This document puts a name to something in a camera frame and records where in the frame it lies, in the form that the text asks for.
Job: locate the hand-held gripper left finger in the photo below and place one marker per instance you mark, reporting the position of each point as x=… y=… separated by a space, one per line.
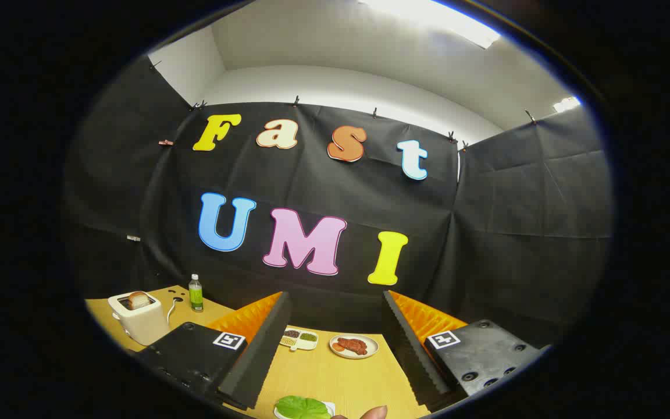
x=259 y=361

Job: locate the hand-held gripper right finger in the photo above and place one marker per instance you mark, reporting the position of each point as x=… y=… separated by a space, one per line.
x=407 y=361

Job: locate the green lettuce leaf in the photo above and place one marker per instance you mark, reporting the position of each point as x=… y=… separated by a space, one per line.
x=303 y=407

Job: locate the toasted white bread slice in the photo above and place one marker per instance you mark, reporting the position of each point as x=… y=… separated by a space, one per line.
x=138 y=300

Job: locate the white oval meat plate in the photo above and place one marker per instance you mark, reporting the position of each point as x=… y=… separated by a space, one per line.
x=370 y=351

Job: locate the white divided bean dish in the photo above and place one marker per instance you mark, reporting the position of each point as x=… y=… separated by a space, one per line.
x=297 y=345

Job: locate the reddish meat slices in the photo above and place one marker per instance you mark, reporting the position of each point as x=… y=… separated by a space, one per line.
x=353 y=344

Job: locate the white leaf-shaped plate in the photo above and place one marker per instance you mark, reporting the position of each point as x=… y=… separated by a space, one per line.
x=329 y=407

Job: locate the green label drink bottle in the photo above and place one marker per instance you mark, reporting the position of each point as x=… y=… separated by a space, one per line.
x=196 y=297

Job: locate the white toaster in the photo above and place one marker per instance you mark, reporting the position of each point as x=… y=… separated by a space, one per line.
x=146 y=326

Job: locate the black backdrop cloth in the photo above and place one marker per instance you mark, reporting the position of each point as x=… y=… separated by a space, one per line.
x=486 y=233

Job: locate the small ceiling light panel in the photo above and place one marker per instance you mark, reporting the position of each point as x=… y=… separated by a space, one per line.
x=567 y=105

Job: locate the large ceiling light panel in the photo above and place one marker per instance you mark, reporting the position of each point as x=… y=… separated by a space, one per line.
x=428 y=14

